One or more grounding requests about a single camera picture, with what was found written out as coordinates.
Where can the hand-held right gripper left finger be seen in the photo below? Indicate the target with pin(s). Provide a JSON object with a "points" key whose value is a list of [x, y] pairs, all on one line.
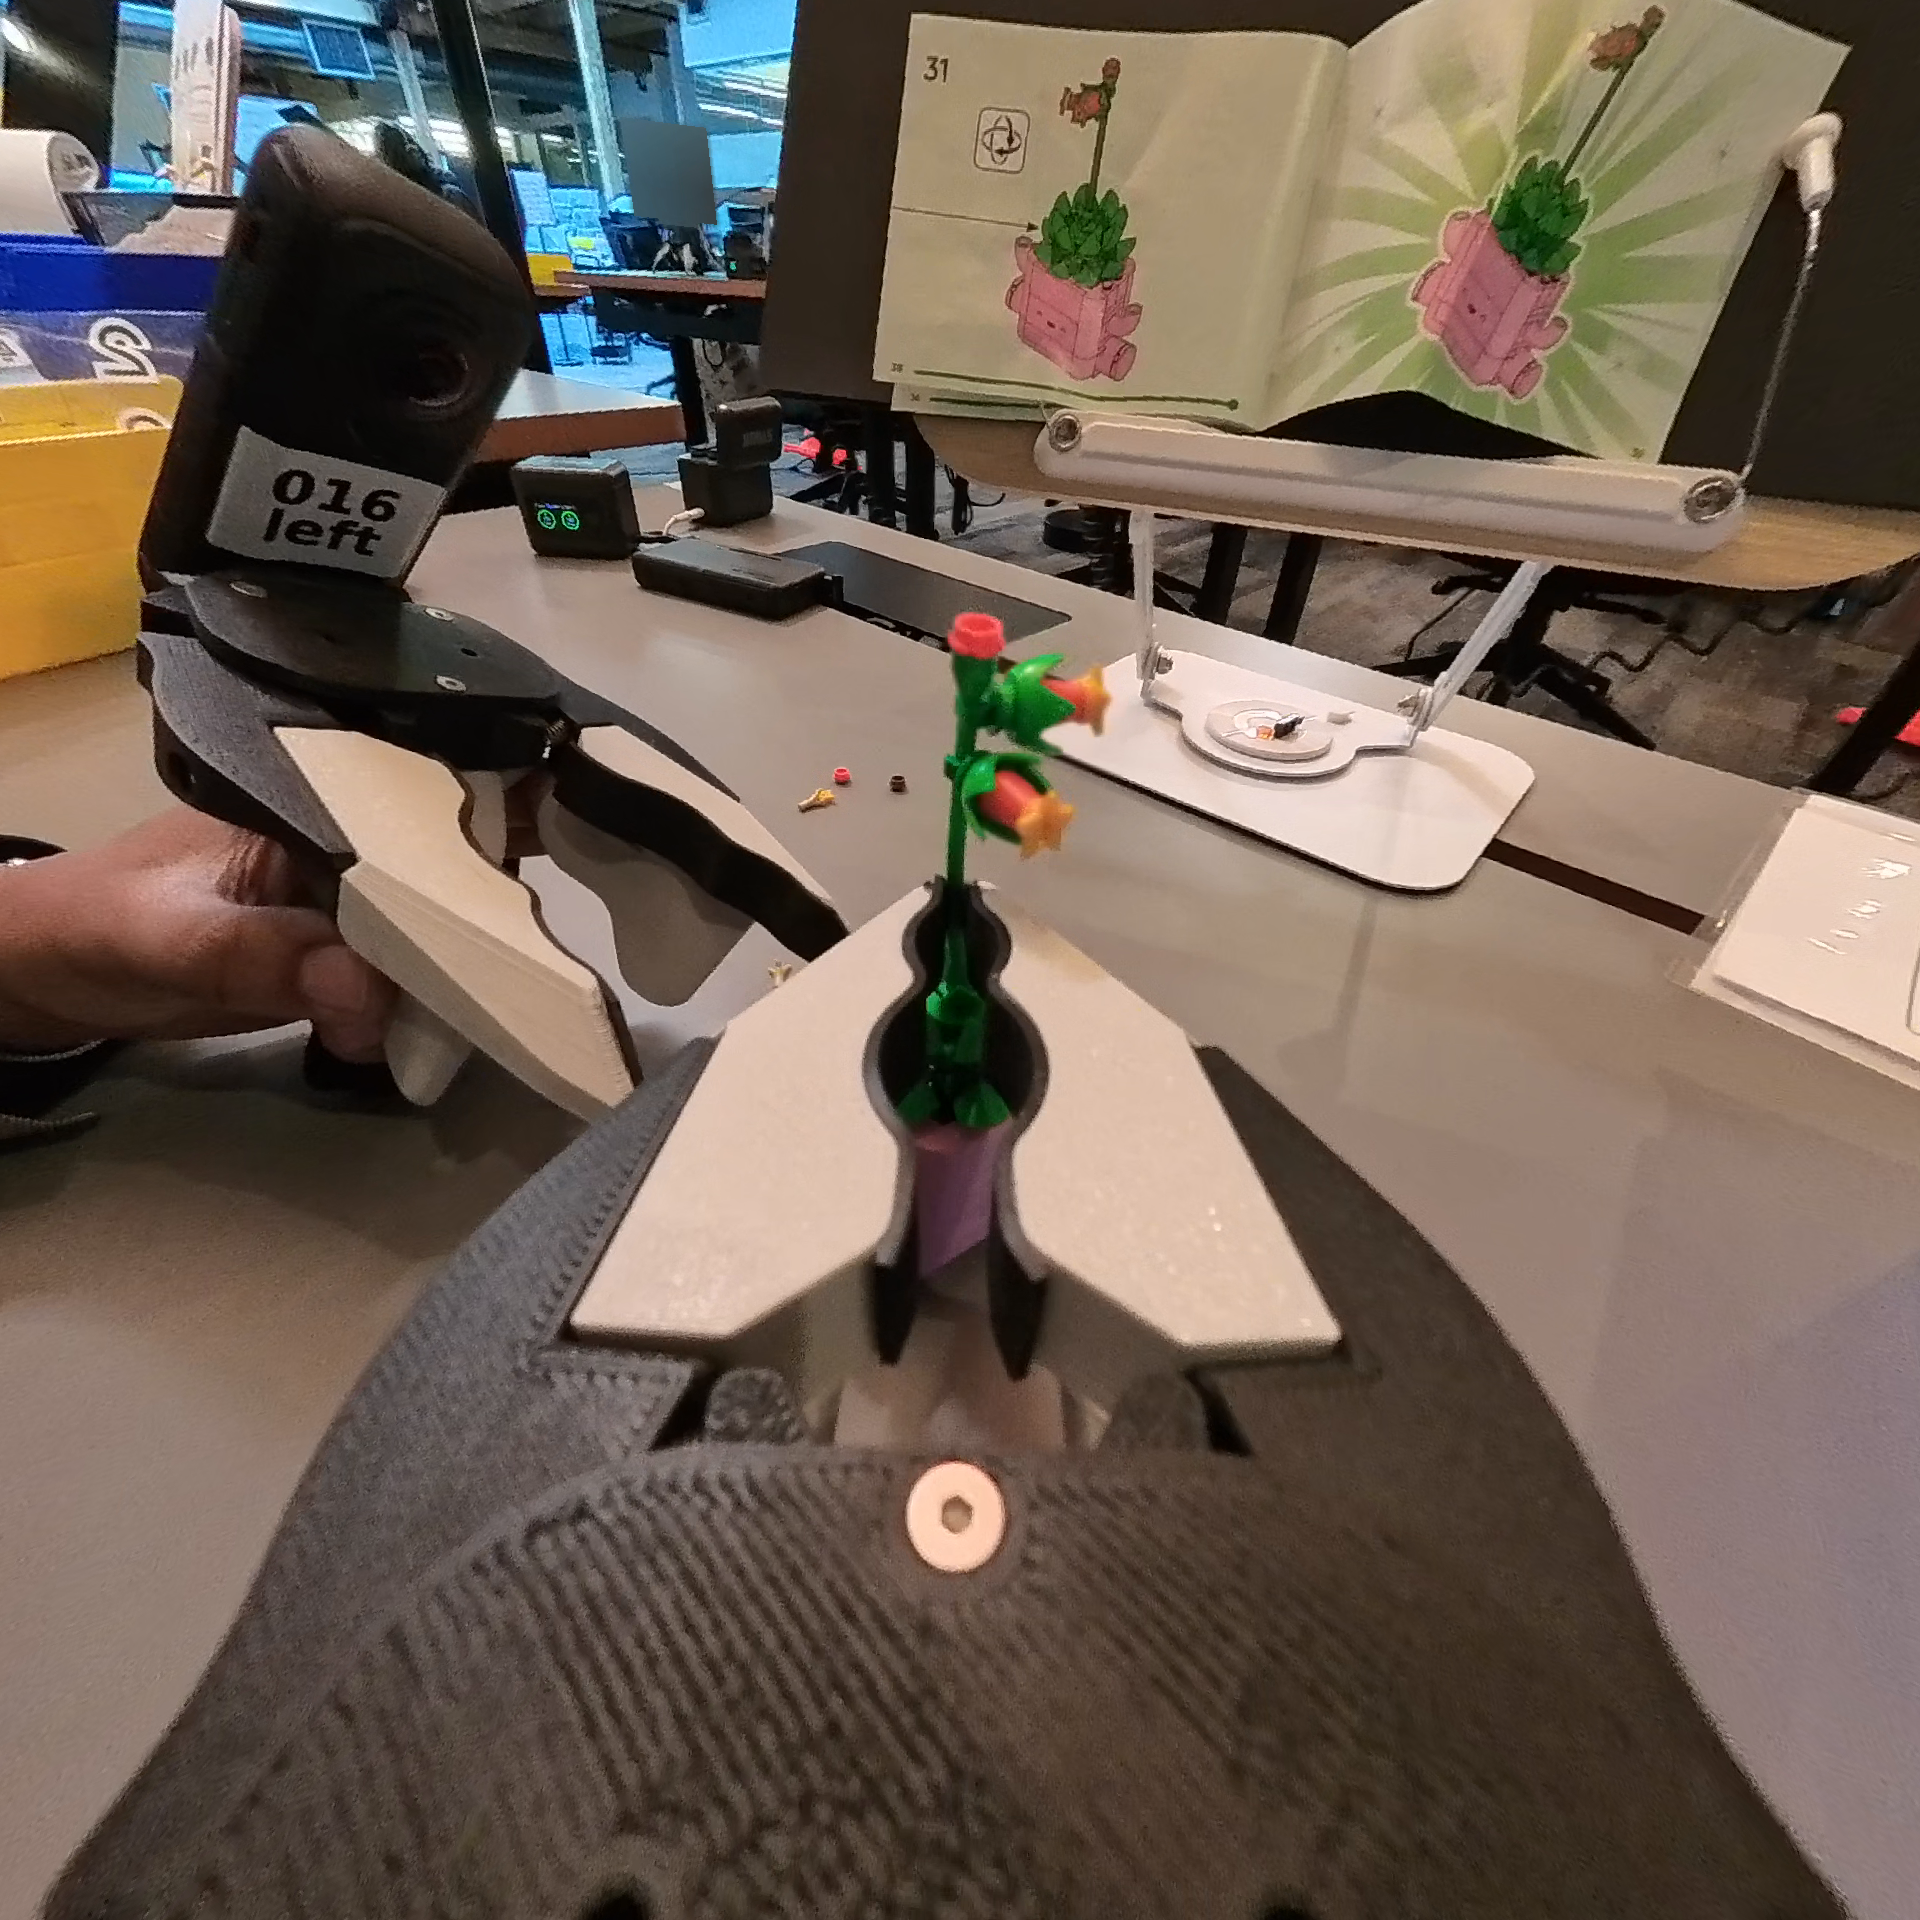
{"points": [[720, 1184]]}

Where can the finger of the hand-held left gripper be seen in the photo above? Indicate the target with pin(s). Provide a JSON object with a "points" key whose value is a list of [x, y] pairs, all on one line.
{"points": [[451, 902], [675, 931]]}

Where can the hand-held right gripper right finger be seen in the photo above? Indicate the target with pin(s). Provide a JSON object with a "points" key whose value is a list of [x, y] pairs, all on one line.
{"points": [[1171, 1200]]}

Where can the pink toy brick pot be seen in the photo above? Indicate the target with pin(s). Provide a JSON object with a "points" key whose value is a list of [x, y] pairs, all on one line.
{"points": [[954, 1193]]}

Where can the green toy brick plant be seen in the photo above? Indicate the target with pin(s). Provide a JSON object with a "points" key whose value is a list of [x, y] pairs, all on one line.
{"points": [[960, 839]]}

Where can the person's left hand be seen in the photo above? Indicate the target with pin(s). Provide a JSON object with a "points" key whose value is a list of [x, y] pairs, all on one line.
{"points": [[164, 945]]}

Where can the clear plastic bag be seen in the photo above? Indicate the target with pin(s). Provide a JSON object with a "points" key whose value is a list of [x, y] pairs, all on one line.
{"points": [[129, 368]]}

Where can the wooden desk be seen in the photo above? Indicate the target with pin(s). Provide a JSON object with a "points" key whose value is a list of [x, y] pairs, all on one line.
{"points": [[586, 406]]}

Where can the curved cardboard sheet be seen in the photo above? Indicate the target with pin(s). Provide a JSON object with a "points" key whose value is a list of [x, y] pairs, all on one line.
{"points": [[207, 90]]}

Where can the black charging case green lights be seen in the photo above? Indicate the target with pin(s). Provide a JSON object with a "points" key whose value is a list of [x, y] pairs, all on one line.
{"points": [[570, 511]]}

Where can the yellow plastic bin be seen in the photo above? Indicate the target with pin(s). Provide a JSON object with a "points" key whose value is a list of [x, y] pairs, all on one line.
{"points": [[76, 539]]}

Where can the white paper roll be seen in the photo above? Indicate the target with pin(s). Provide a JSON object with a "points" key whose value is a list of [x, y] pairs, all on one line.
{"points": [[36, 182]]}

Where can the black power bank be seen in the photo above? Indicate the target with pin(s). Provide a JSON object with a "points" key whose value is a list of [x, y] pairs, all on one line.
{"points": [[728, 579]]}

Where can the black charger dock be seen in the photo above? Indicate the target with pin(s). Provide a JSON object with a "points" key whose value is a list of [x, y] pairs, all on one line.
{"points": [[734, 458]]}

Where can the printed paper in acrylic holder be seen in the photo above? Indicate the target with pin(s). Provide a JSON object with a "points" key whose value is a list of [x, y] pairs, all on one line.
{"points": [[1830, 915]]}

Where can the white book stand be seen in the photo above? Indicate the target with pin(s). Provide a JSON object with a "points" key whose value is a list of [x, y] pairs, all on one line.
{"points": [[1348, 481]]}

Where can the toy brick instruction booklet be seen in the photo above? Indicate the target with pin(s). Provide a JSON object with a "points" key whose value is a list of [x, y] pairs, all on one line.
{"points": [[1201, 195]]}

